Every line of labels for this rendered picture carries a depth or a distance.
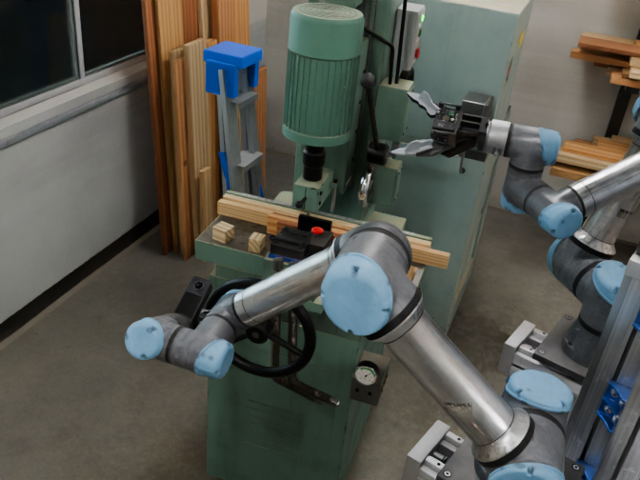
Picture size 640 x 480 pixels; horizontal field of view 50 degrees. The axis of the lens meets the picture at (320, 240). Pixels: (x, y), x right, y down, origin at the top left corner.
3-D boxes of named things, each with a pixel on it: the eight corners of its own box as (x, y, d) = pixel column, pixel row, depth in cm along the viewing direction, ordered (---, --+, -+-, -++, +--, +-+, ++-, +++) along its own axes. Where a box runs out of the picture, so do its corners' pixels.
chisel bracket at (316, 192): (290, 211, 183) (293, 183, 179) (308, 190, 195) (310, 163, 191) (317, 218, 182) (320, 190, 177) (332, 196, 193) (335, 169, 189)
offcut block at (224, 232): (211, 238, 184) (212, 227, 182) (221, 232, 187) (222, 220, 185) (225, 244, 182) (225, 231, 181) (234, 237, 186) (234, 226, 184)
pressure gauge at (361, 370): (351, 387, 182) (355, 364, 178) (355, 378, 185) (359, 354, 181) (374, 393, 180) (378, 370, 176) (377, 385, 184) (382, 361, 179)
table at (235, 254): (176, 276, 178) (176, 256, 175) (226, 224, 204) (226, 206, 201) (405, 337, 165) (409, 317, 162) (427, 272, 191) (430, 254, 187)
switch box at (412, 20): (388, 68, 190) (396, 8, 182) (395, 58, 198) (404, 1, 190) (410, 71, 188) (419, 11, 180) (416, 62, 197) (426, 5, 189)
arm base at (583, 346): (631, 350, 173) (644, 318, 168) (613, 380, 162) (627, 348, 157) (572, 324, 180) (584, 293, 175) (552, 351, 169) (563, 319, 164)
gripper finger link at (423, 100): (416, 74, 154) (444, 102, 151) (416, 88, 160) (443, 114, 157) (406, 83, 154) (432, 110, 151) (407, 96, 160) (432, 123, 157)
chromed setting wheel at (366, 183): (353, 213, 191) (358, 173, 185) (364, 195, 202) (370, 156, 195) (364, 216, 191) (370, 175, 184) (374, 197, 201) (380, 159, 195)
